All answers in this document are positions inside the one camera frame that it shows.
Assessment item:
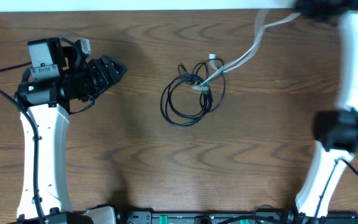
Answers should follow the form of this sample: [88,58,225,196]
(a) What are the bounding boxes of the black usb cable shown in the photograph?
[160,57,227,128]

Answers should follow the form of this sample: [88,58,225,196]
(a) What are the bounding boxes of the white usb cable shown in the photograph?
[191,8,303,92]

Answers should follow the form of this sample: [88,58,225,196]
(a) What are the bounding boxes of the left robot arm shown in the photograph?
[15,38,127,223]

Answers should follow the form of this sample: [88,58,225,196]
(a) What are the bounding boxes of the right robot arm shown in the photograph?
[292,0,358,223]

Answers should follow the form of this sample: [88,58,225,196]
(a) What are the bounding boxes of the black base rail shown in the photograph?
[82,204,358,224]

